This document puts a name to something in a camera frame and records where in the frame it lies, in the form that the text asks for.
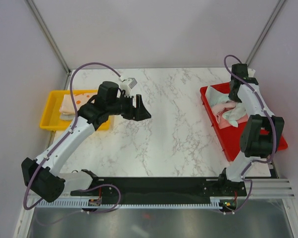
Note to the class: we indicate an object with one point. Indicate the aluminium frame post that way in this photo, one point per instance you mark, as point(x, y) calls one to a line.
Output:
point(47, 34)
point(265, 30)

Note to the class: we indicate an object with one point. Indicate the pink printed towel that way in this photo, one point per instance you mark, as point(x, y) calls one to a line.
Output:
point(229, 114)

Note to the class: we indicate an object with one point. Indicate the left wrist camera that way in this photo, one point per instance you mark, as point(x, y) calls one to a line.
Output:
point(127, 85)

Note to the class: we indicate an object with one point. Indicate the aluminium frame rail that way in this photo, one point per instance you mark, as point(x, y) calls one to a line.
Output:
point(263, 188)

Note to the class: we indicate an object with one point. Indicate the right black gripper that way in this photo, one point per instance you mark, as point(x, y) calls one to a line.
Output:
point(232, 97)

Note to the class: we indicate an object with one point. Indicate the right aluminium frame post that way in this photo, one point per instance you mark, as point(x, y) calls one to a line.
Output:
point(265, 30)

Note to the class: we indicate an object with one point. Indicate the slotted cable duct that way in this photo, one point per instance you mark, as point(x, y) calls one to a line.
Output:
point(85, 203)

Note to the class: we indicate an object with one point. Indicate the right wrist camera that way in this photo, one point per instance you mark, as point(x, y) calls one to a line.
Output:
point(251, 72)

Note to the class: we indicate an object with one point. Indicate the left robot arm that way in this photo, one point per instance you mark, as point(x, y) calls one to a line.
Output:
point(42, 174)

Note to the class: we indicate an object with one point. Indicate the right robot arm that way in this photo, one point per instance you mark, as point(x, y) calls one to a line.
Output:
point(262, 133)

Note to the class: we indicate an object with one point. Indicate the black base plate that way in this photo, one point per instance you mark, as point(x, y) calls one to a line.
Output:
point(170, 190)

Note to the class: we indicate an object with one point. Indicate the yellow plastic tray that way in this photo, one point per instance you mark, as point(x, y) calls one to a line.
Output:
point(50, 118)

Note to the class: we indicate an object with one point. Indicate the mint green towel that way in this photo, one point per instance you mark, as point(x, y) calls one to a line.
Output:
point(215, 97)

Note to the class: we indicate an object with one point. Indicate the left aluminium frame post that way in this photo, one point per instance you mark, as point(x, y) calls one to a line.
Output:
point(47, 34)

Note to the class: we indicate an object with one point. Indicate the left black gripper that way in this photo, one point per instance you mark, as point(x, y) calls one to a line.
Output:
point(138, 114)

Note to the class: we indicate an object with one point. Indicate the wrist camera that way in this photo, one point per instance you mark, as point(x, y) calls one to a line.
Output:
point(127, 85)
point(251, 72)

